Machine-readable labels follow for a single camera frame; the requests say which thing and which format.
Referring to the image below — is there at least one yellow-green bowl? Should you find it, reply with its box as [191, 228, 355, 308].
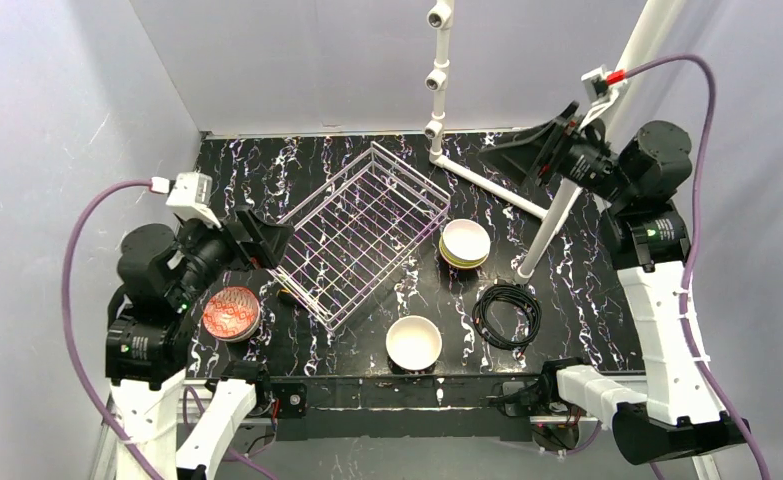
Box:
[438, 239, 488, 270]

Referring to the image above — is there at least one beige bowl white inside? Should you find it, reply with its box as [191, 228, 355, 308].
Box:
[385, 315, 443, 371]

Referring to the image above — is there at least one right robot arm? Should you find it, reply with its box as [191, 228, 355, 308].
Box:
[480, 103, 749, 465]

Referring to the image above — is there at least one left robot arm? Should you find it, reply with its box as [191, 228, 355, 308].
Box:
[106, 207, 295, 479]

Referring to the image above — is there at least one small yellow black object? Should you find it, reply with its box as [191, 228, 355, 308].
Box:
[276, 288, 299, 307]

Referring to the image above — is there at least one red patterned bowl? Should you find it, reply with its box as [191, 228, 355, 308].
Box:
[202, 286, 261, 342]

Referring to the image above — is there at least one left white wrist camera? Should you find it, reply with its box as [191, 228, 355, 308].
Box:
[150, 172, 222, 229]

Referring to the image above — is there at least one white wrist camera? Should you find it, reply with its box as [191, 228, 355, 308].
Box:
[579, 65, 626, 129]
[150, 172, 222, 229]

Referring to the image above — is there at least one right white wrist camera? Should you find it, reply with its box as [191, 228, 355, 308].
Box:
[579, 65, 626, 129]

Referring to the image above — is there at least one white wire dish rack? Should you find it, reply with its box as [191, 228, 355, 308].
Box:
[271, 142, 451, 332]

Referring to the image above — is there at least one coiled black cable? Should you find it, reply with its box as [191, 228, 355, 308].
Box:
[471, 283, 543, 352]

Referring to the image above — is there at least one white pipe camera frame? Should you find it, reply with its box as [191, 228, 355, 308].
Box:
[424, 0, 688, 280]

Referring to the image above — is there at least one aluminium table frame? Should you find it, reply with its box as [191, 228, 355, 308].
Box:
[89, 370, 724, 480]

